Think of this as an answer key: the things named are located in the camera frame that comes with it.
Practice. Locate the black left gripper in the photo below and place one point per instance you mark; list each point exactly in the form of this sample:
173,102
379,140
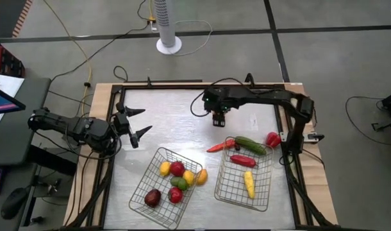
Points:
122,123

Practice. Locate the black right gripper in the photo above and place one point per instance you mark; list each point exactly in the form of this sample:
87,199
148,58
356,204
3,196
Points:
218,101

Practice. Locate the orange carrot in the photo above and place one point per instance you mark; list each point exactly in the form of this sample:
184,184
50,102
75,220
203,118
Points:
219,147

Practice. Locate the green cucumber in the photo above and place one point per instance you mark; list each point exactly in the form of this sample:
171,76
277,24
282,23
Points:
250,145

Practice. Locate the red long pepper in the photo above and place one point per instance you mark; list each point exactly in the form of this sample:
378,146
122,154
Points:
243,160

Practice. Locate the yellow lemon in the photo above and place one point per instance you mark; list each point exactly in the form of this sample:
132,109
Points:
165,168
188,177

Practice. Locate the red bell pepper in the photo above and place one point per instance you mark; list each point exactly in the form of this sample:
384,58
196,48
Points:
273,139

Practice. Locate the orange fruit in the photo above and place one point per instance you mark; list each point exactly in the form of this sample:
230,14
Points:
202,176

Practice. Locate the bright red apple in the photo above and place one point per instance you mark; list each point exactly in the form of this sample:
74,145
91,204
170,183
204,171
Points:
177,168

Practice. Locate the dark green avocado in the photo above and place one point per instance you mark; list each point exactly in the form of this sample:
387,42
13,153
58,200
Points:
174,181

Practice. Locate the yellow corn cob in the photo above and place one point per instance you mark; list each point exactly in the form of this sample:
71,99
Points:
249,184

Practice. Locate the light green lime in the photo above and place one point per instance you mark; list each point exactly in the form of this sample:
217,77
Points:
183,184

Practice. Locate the dark red apple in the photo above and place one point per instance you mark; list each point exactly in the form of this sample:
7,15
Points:
153,197

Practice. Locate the small red round fruit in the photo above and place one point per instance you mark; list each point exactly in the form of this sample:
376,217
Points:
175,194

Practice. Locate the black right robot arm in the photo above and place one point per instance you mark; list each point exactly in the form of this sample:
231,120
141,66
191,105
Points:
262,94

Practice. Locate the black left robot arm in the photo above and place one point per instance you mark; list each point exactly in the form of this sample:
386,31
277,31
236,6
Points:
86,130

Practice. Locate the wooden table board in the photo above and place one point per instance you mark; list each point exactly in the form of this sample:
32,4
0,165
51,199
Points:
101,96

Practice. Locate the black desk base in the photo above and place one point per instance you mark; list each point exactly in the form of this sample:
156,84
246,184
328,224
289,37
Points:
54,160

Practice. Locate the white power strip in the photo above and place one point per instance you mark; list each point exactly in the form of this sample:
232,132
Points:
152,24

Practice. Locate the white tower fan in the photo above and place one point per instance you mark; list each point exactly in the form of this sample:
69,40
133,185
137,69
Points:
166,22

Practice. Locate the grey desk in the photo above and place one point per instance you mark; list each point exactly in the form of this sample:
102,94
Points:
19,134

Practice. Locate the white paper sheet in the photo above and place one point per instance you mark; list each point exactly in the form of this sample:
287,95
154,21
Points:
6,85

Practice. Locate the tablet with blue screen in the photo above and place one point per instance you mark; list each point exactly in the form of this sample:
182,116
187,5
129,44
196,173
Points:
0,101

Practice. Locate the black computer mouse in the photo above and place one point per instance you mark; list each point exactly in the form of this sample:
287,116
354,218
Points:
14,202

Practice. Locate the black floor stand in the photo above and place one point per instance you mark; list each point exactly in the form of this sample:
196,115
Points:
383,125

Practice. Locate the black floor mat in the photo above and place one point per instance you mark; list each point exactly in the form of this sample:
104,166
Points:
6,16

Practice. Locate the black table frame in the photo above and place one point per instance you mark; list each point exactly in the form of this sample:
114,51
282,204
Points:
198,86

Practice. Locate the black frame clamp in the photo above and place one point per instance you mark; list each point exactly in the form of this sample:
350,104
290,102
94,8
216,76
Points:
249,78
149,81

